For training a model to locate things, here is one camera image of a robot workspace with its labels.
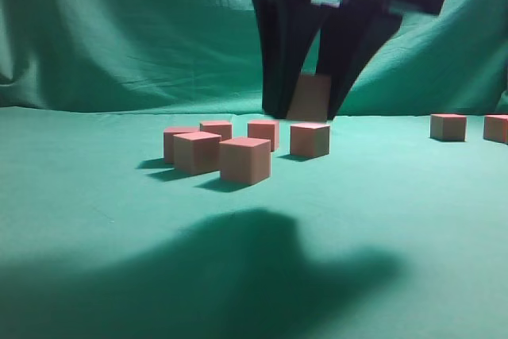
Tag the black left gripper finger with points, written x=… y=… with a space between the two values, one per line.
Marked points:
x=349 y=39

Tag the green backdrop cloth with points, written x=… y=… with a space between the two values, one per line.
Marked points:
x=203 y=56

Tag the placed cube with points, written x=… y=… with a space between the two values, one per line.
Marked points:
x=265 y=129
x=309 y=139
x=222 y=128

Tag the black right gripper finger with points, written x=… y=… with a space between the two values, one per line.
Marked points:
x=287 y=29

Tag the column cube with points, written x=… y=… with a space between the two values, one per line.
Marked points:
x=448 y=127
x=196 y=153
x=495 y=128
x=310 y=101

